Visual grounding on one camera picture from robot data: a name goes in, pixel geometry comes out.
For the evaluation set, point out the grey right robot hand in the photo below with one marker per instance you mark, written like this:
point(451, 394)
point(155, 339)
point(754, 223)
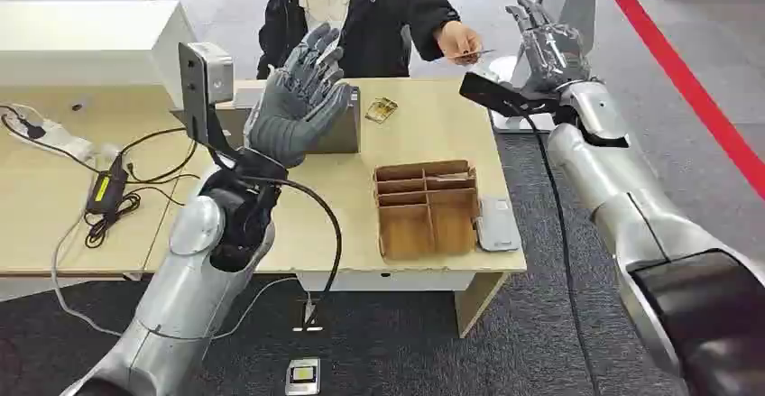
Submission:
point(556, 52)

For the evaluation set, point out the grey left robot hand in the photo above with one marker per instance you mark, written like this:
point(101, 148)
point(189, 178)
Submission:
point(287, 118)

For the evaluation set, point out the person's hand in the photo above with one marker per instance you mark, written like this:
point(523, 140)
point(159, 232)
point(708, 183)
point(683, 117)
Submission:
point(459, 41)

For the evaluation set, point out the thin card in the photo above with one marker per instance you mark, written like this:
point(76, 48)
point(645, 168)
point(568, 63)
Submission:
point(481, 54)

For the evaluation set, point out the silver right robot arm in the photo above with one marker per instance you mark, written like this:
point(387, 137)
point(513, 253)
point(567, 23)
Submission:
point(633, 202)

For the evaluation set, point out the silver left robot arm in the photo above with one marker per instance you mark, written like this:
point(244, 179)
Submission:
point(185, 297)

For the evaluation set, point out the grey card reader box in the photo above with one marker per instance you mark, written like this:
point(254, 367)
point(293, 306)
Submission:
point(341, 133)

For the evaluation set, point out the person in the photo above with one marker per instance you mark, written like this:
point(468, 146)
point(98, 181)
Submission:
point(382, 17)

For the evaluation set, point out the gold patterned card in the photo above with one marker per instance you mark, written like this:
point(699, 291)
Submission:
point(381, 110)

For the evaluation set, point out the pale wooden desk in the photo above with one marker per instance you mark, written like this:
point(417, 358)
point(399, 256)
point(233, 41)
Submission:
point(334, 214)

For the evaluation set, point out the red barrier tape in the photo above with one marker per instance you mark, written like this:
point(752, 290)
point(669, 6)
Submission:
point(687, 82)

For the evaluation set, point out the wooden card box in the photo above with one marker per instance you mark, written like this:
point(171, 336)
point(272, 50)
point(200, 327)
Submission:
point(427, 214)

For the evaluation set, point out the grey phone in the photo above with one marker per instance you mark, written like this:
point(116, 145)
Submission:
point(498, 226)

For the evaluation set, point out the black power adapter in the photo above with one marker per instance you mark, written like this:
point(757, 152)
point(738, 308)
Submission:
point(107, 187)

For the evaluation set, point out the white cabinet box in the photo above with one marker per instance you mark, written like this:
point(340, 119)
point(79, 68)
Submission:
point(83, 46)

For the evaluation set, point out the white power strip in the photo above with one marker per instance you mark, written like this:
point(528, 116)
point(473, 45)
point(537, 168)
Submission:
point(57, 136)

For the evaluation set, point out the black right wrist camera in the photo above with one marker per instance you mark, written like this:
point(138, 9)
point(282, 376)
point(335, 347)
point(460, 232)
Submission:
point(496, 94)

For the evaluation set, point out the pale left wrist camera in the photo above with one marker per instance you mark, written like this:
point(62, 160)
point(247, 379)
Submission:
point(206, 76)

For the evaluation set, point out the small white floor bracket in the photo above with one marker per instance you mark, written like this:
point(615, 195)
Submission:
point(308, 317)

